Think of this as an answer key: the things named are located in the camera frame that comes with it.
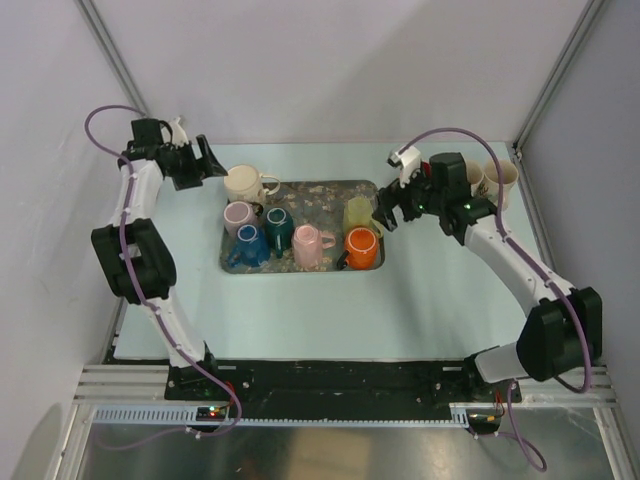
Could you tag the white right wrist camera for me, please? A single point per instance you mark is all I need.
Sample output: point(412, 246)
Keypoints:
point(408, 161)

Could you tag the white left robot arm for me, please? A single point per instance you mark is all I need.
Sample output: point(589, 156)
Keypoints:
point(136, 261)

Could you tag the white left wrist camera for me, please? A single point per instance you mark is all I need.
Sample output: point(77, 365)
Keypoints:
point(173, 132)

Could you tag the aluminium rail right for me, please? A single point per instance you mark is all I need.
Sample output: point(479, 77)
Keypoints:
point(552, 393)

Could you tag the pink faceted mug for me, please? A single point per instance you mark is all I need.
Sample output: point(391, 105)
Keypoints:
point(309, 244)

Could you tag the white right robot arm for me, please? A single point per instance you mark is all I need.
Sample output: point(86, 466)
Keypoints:
point(563, 328)

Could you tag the floral patterned serving tray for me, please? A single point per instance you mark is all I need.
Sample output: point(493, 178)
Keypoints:
point(318, 203)

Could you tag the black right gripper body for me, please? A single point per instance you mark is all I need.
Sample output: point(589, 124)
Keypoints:
point(418, 197)

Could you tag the yellow faceted mug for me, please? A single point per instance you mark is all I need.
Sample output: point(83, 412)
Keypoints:
point(358, 212)

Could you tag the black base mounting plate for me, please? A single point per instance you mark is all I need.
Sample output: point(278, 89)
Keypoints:
point(318, 390)

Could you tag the cream mug with script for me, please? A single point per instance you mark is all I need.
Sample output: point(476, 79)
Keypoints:
point(246, 183)

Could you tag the cream coral pattern mug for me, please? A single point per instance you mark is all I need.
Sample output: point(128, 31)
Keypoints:
point(507, 177)

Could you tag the dark green faceted mug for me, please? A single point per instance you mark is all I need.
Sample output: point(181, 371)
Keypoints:
point(279, 228)

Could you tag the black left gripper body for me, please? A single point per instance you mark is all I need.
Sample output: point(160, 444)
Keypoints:
point(185, 168)

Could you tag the orange mug black handle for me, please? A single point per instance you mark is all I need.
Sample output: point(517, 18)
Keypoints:
point(360, 249)

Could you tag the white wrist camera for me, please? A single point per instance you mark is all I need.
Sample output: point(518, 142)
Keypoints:
point(173, 132)
point(408, 161)

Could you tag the aluminium frame post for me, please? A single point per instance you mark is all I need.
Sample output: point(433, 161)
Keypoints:
point(103, 38)
point(587, 20)

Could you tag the right aluminium frame post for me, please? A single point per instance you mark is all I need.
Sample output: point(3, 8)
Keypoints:
point(587, 20)

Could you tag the blue faceted mug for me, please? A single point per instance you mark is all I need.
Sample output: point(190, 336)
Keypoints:
point(250, 248)

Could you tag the lilac mug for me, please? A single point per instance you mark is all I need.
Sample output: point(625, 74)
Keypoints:
point(239, 213)

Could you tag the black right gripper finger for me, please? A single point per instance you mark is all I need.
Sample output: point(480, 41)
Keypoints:
point(384, 214)
point(389, 196)

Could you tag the left aluminium frame post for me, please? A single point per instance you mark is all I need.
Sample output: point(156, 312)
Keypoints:
point(103, 38)

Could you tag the tall cream seahorse mug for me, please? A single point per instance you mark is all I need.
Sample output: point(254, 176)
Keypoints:
point(475, 175)

